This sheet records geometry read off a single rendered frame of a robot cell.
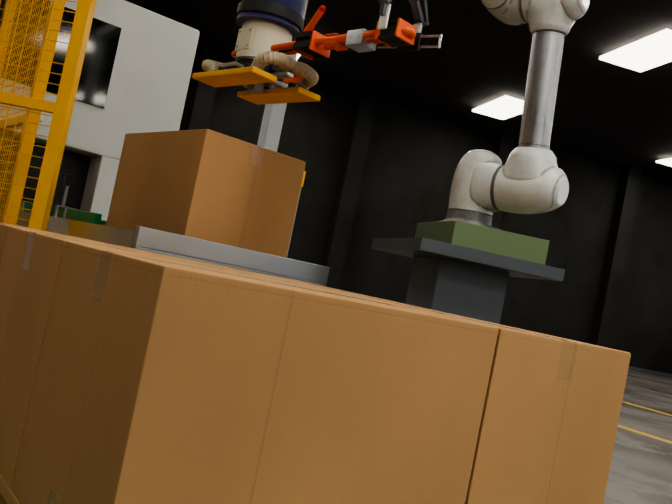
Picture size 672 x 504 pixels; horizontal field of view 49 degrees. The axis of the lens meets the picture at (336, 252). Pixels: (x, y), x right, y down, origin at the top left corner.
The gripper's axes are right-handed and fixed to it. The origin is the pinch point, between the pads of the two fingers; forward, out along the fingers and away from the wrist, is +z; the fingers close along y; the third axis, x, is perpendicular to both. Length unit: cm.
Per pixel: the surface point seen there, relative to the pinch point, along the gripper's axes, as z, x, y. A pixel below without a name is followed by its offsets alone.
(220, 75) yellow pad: 13, -60, 16
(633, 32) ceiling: -270, -245, -618
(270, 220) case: 55, -51, -10
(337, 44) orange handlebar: 1.9, -21.0, 3.0
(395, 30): 1.5, 4.3, 5.9
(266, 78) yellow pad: 13.2, -42.7, 9.9
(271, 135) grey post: -30, -305, -196
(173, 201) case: 56, -65, 20
